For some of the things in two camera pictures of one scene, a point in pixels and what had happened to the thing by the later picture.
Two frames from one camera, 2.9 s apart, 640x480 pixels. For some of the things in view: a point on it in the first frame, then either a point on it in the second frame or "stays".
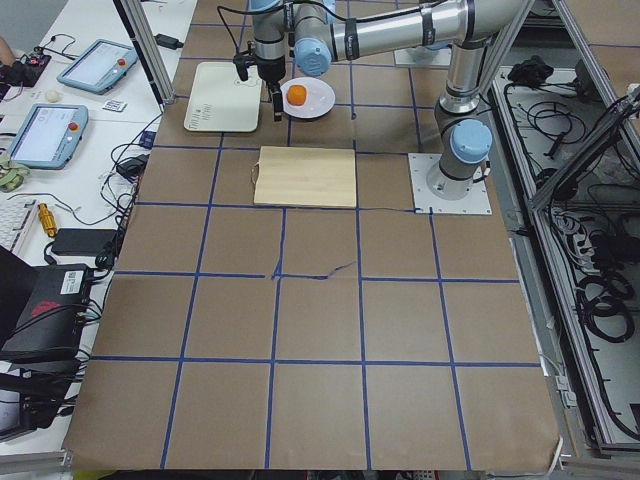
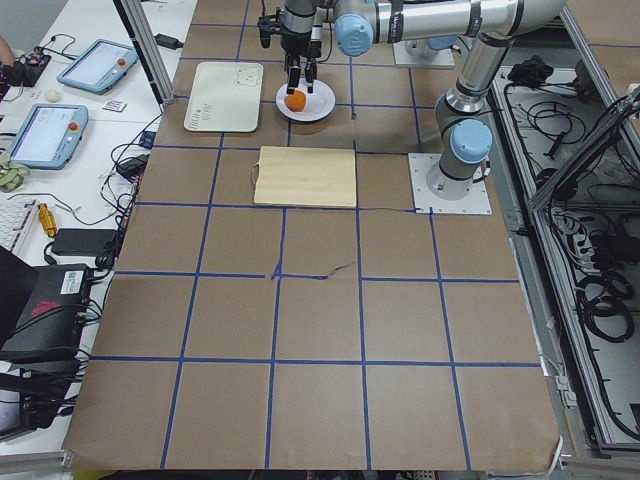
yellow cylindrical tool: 47,219 stays
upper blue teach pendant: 99,67 stays
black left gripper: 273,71 to 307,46
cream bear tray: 220,100 stays
